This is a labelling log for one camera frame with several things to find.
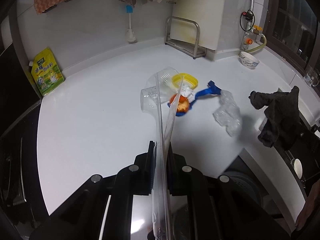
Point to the blue white bottle brush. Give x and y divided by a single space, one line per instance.
130 35

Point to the dark grey rag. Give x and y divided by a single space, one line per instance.
282 113

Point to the white patterned ceramic bowl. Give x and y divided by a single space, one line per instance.
248 60

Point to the grey perforated trash basket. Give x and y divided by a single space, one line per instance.
248 185

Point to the orange knob gas fitting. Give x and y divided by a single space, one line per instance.
247 41

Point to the brass gas valve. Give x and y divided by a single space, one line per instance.
257 30

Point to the crumpled white tissue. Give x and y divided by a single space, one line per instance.
188 93

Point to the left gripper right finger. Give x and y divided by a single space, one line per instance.
182 179

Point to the glass mug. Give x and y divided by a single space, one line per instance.
312 77

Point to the black stove range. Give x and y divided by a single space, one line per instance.
21 195

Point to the clear plastic bag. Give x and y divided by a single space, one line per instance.
228 114

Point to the clear plastic packaging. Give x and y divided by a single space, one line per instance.
154 100

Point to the yellow plastic lid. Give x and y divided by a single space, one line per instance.
186 79

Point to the steel cutting board rack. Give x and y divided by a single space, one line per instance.
189 46

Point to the white cutting board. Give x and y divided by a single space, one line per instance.
207 14

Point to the yellow green detergent pouch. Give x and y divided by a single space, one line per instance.
45 71

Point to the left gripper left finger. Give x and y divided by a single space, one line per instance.
144 176

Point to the orange peel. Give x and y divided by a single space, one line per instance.
183 104

